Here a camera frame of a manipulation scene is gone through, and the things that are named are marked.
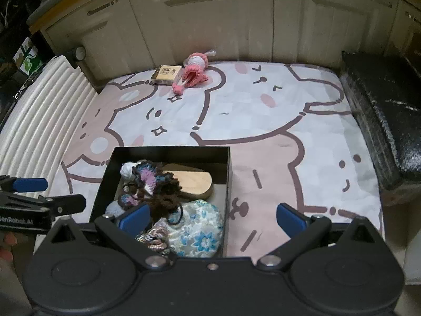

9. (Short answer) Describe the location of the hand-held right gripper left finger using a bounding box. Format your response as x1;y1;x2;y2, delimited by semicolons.
48;202;172;269

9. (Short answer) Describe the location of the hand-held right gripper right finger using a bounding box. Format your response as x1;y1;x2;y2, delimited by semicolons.
257;203;375;269

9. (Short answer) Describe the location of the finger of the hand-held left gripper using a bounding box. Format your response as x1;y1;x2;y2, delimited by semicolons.
0;176;48;193
0;194;87;216

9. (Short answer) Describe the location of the grey crochet bunny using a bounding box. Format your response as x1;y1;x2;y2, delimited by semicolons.
105;200;127;218

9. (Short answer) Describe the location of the dark brown crochet yarn piece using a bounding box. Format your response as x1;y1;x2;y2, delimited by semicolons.
119;160;184;226

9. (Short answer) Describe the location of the blue floral drawstring pouch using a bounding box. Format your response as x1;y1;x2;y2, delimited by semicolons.
136;200;225;258

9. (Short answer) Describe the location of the black box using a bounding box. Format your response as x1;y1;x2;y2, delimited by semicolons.
89;146;232;257

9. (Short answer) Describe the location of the person's left hand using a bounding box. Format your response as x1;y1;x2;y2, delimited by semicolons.
0;232;18;262

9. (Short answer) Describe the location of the white fluffy ball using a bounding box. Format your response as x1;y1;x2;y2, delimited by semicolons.
120;162;137;181

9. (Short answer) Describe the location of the wooden block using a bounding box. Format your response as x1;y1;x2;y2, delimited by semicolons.
161;163;215;201

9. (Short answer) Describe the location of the white ribbed quilt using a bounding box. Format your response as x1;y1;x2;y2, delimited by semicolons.
0;56;99;178

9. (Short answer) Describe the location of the printed cartoon blanket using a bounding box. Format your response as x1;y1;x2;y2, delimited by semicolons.
61;61;385;257

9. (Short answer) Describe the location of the green and white box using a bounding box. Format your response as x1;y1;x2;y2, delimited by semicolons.
12;36;45;75

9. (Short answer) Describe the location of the yellow card box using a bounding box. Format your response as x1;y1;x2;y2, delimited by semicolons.
151;65;183;84

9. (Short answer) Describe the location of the black speckled cushion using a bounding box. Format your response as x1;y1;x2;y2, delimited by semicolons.
340;50;421;191

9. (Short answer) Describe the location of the pink crochet doll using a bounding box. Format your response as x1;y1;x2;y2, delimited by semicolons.
172;49;216;95

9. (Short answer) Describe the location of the cream cabinet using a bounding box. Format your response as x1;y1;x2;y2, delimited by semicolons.
26;0;421;86

